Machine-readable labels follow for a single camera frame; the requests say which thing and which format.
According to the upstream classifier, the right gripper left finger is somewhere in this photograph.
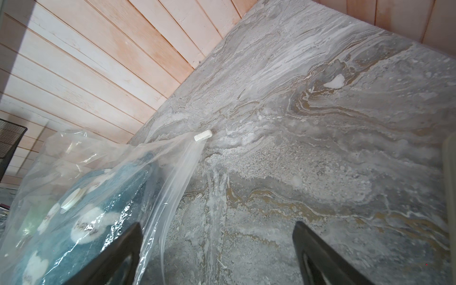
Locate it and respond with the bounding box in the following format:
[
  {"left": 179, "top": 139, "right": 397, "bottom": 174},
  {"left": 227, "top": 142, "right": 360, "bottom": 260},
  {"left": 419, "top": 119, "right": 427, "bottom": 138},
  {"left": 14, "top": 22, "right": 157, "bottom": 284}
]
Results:
[{"left": 65, "top": 222, "right": 143, "bottom": 285}]

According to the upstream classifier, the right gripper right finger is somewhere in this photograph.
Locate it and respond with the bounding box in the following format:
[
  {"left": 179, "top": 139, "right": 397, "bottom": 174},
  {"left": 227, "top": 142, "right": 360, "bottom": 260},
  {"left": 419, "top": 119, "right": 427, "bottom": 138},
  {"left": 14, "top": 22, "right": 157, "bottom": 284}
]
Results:
[{"left": 292, "top": 221, "right": 373, "bottom": 285}]

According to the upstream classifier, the teal bear print blanket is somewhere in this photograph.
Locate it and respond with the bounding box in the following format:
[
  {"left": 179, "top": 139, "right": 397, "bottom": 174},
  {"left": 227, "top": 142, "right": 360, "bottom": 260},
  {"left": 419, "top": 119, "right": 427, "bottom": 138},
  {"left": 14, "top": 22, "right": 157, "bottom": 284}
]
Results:
[{"left": 2, "top": 154, "right": 160, "bottom": 285}]

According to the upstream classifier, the clear plastic vacuum bag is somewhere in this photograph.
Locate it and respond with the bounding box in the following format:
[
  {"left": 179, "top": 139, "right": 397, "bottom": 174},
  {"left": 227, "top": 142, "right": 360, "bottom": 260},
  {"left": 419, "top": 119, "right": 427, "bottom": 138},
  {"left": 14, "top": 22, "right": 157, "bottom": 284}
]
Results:
[{"left": 1, "top": 130, "right": 213, "bottom": 285}]

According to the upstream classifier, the white bag zipper slider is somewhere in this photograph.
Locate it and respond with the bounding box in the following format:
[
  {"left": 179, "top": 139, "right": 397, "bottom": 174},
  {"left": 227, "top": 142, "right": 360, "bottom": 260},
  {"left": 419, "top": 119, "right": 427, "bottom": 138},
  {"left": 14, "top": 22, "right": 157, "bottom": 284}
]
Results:
[{"left": 194, "top": 129, "right": 213, "bottom": 142}]

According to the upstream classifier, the black mesh wall basket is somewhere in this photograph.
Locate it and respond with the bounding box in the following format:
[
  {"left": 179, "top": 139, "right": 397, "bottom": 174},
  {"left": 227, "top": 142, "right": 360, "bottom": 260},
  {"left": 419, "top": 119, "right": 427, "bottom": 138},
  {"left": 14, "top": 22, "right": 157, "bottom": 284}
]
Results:
[{"left": 0, "top": 119, "right": 28, "bottom": 179}]

